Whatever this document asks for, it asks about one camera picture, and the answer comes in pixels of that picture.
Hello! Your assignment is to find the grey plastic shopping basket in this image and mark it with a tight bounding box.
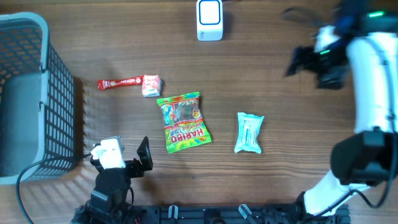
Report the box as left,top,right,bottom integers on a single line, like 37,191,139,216
1,12,75,185

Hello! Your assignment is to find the red white small packet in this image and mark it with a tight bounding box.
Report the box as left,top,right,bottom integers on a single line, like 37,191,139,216
142,75,162,97

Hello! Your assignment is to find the white barcode scanner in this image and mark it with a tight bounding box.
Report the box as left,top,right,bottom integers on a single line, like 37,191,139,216
196,0,223,42

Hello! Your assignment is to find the teal tissue packet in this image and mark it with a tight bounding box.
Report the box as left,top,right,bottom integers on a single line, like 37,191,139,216
234,112,264,154

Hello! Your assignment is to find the red Nescafe stick sachet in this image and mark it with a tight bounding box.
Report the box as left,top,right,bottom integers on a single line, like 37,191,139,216
97,75,143,90

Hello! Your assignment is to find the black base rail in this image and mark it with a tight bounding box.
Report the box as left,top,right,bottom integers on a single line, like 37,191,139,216
134,203,351,224

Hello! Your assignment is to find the green Haribo gummy bag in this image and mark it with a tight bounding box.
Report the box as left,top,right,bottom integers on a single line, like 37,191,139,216
157,91,211,154

